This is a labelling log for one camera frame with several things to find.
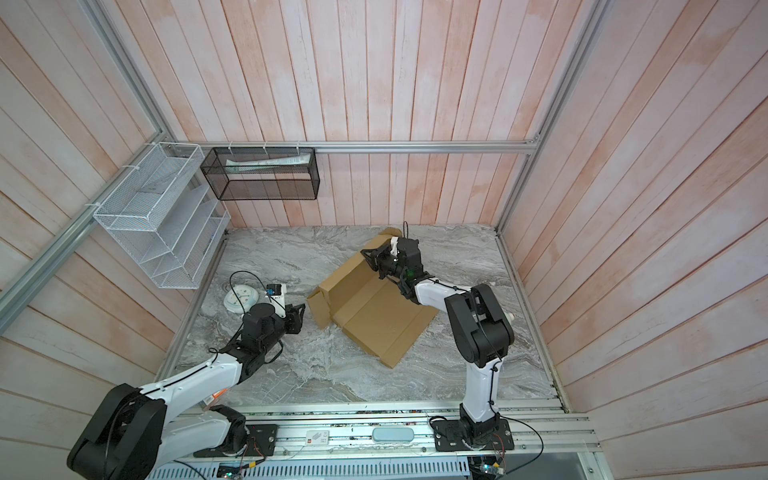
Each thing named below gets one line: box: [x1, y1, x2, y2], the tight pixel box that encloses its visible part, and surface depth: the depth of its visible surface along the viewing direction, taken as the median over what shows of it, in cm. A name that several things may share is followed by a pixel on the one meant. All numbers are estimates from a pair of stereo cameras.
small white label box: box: [305, 430, 330, 445], surface depth 75 cm
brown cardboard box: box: [307, 228, 439, 369], surface depth 95 cm
